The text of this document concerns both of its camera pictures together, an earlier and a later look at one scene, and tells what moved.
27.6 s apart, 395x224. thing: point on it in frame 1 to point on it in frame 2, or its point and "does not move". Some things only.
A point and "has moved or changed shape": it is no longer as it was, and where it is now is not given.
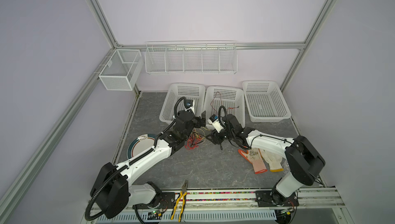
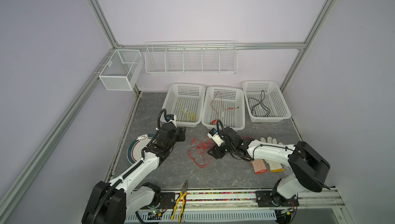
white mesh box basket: (121, 72) does not move
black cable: (201, 134) to (253, 101)
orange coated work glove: (255, 156) does not move
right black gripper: (215, 138) to (216, 152)
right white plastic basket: (265, 100) does not move
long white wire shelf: (191, 57) does not move
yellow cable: (196, 133) has moved or changed shape
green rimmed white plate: (139, 144) does not move
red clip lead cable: (221, 103) does not move
